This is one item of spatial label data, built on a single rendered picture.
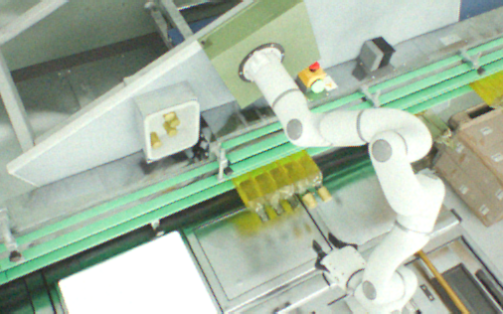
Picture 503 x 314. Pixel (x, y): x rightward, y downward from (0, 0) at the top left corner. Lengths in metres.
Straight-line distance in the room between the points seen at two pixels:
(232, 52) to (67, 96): 0.96
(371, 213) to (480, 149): 3.52
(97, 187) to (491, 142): 4.40
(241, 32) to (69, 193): 0.73
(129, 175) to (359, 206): 0.85
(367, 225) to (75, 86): 1.28
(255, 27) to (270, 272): 0.81
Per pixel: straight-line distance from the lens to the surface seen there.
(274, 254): 1.87
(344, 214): 2.04
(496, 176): 5.43
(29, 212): 1.78
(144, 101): 1.61
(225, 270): 1.83
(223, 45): 1.52
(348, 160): 2.17
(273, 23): 1.53
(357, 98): 1.98
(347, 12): 1.86
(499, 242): 5.99
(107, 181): 1.79
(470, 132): 5.60
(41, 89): 2.34
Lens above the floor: 1.77
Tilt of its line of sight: 28 degrees down
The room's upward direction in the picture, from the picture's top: 148 degrees clockwise
